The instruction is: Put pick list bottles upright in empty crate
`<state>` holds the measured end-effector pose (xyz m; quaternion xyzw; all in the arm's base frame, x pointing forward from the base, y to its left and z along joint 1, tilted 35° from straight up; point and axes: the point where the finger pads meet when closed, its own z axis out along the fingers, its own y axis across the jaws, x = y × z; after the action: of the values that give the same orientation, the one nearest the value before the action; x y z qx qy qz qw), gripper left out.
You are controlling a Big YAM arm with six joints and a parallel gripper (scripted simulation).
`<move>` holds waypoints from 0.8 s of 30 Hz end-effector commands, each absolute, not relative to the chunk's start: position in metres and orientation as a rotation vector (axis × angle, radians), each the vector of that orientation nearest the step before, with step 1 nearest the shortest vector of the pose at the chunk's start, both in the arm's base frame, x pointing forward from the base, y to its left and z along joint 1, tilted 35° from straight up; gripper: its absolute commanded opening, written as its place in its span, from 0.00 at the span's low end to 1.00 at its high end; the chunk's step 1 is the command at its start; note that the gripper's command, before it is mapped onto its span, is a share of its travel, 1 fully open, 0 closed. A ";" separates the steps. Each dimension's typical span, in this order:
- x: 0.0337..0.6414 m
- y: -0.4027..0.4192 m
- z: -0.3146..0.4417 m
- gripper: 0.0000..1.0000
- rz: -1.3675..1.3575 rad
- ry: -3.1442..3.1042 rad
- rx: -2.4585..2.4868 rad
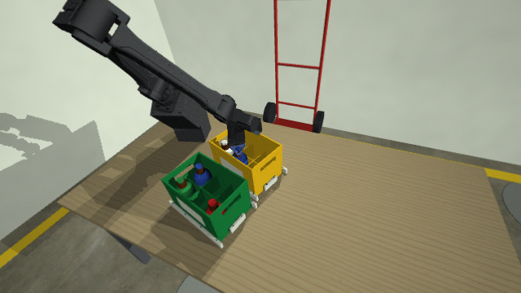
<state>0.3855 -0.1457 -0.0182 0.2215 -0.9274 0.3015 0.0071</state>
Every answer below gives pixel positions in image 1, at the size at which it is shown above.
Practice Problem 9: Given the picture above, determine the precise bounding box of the blue bottle with brown label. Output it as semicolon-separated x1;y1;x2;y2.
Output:
232;146;248;165
194;164;212;187

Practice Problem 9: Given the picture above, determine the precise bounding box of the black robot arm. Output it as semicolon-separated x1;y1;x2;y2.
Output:
52;0;262;139

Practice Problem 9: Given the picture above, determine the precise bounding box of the green crate with dividers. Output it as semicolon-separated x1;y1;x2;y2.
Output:
167;155;252;241

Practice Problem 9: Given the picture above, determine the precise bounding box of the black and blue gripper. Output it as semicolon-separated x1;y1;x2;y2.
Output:
227;126;246;155

